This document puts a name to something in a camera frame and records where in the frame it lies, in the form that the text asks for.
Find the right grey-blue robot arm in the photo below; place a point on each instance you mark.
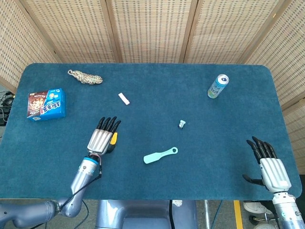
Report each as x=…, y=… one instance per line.
x=286, y=212

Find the white shoe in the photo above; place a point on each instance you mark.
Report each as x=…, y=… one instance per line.
x=256, y=207

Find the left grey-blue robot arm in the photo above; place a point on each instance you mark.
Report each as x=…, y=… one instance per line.
x=82, y=176

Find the metal table leg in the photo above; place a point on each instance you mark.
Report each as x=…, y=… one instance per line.
x=207, y=214

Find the black caster wheel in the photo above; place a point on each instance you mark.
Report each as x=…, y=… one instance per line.
x=257, y=220

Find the mint green brush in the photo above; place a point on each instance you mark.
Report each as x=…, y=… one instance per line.
x=153, y=157

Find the blue felt table cover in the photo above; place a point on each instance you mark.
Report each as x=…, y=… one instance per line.
x=166, y=107

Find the light blue drink can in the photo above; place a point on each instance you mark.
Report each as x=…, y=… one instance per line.
x=216, y=88

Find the small white pink eraser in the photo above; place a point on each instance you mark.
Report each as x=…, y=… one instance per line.
x=124, y=98

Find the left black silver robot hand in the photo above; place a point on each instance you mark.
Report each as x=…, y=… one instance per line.
x=98, y=142

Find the grey-blue robot torso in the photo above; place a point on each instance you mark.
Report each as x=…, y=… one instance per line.
x=143, y=214

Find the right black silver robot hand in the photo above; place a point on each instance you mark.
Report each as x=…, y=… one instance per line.
x=274, y=173

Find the blue cookie box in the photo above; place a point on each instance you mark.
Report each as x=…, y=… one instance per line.
x=47, y=105

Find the woven bamboo folding screen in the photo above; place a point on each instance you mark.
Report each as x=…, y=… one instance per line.
x=152, y=28

